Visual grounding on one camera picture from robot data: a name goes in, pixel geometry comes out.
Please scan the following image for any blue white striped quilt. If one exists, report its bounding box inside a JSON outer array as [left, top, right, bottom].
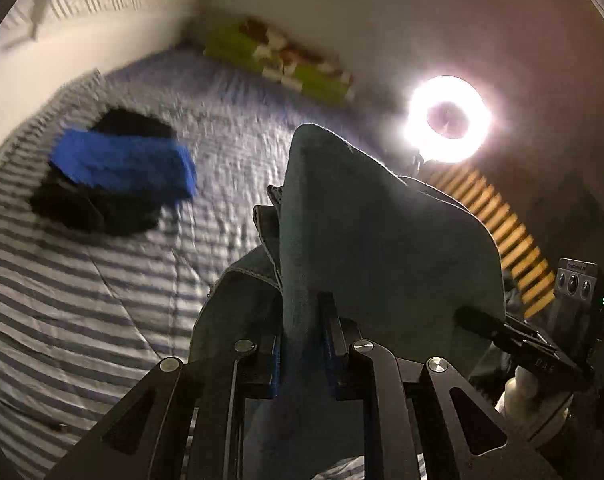
[[0, 50, 423, 480]]

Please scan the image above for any brown white patterned pillow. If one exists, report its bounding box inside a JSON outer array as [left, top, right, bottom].
[[242, 17, 355, 88]]

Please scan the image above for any person's right hand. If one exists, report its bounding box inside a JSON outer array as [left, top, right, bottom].
[[499, 365, 572, 436]]

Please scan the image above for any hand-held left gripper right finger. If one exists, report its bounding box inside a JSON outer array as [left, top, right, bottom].
[[318, 292, 562, 480]]

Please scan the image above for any blue denim shirt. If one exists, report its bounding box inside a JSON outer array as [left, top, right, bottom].
[[189, 124, 507, 480]]

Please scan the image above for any wooden slat railing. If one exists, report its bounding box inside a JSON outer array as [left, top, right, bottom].
[[422, 165, 557, 318]]

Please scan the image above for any green folded blanket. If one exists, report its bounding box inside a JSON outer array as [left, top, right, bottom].
[[202, 17, 357, 106]]

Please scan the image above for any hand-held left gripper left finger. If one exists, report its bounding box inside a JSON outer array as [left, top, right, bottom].
[[47, 335, 283, 480]]

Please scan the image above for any ring light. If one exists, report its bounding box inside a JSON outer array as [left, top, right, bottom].
[[403, 75, 492, 163]]

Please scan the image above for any blue garment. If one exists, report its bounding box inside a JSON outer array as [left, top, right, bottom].
[[49, 129, 199, 202]]

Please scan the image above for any black folded cloth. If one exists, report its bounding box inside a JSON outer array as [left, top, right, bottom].
[[29, 110, 180, 238]]

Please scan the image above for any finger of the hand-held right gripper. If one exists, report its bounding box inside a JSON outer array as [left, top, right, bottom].
[[454, 305, 592, 397]]

